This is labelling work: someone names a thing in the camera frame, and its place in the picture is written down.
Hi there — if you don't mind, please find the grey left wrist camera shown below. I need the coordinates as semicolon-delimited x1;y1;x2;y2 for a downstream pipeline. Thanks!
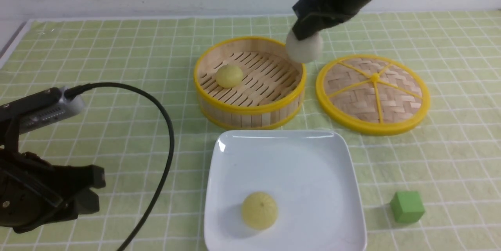
0;87;85;134

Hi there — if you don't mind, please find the yellow steamed bun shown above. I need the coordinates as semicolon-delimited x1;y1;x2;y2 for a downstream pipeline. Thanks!
215;64;243;88
240;191;278;230

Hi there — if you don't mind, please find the green cube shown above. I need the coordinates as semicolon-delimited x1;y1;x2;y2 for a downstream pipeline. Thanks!
390;191;425;224

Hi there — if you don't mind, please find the black camera cable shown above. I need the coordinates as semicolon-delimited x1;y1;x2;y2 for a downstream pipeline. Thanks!
65;82;175;251

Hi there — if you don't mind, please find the yellow steamed bun on plate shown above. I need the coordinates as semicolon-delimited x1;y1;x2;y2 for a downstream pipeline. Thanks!
240;191;278;230

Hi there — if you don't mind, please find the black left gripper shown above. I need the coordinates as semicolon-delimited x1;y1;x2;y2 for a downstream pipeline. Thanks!
1;151;106;234

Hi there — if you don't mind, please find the white steamed bun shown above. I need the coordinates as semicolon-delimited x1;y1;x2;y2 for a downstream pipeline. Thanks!
286;31;323;64

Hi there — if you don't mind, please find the bamboo steamer basket yellow rim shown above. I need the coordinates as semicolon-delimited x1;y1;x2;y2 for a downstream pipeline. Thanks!
194;36;307;130

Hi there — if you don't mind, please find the white square plate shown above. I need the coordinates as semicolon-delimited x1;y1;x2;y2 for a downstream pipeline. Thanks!
204;130;367;251

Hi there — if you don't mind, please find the woven bamboo steamer lid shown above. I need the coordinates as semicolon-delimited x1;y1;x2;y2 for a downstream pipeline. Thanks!
315;54;431;136

